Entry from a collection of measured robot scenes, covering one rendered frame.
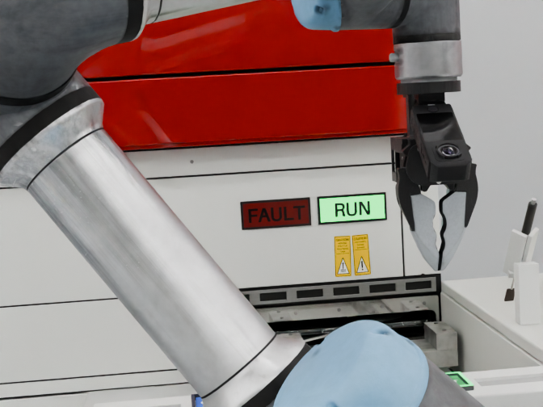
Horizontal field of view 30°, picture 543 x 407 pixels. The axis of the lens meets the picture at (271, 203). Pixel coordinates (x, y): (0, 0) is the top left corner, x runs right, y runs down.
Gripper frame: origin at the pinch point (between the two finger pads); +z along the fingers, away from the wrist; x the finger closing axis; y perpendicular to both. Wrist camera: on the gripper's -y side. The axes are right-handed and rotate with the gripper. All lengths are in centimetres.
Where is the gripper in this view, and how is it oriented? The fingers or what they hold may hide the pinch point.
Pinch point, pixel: (439, 260)
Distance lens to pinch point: 115.4
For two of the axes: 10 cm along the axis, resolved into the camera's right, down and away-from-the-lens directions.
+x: -9.9, 0.7, -0.9
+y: -1.0, -1.1, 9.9
